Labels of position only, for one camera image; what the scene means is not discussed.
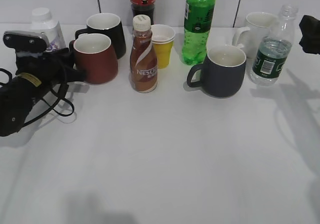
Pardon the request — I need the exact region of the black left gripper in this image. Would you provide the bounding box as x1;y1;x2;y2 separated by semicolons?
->
15;48;86;88

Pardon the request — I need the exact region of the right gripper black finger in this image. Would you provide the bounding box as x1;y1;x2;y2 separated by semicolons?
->
299;15;320;54

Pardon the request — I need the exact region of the red mug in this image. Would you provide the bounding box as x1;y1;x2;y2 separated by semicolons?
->
69;33;118;85

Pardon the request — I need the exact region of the clear green-label water bottle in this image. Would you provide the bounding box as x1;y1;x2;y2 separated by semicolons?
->
250;4;299;87

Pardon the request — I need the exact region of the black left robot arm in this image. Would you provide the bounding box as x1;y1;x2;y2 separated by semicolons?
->
0;48;86;137

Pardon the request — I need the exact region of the white mug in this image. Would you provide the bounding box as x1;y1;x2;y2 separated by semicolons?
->
232;12;277;59

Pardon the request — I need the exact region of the black mug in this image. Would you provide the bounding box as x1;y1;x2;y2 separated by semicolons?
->
74;13;127;59

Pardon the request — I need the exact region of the dark grey mug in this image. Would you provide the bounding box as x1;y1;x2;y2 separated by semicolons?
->
186;45;247;98

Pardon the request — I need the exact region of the white yogurt bottle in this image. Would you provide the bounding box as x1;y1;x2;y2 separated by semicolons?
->
30;7;66;52

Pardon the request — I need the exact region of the Nescafe coffee bottle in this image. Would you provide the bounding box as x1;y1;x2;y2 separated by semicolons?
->
130;14;158;93

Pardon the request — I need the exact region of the yellow paper cup stack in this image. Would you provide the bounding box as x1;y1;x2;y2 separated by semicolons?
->
151;24;176;69

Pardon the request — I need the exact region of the green soda bottle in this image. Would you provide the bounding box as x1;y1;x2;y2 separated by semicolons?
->
181;0;216;65

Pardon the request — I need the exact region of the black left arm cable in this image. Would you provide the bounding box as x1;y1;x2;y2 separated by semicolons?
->
0;51;75;132

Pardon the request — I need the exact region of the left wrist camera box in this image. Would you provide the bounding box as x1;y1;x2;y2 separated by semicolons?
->
2;30;50;53

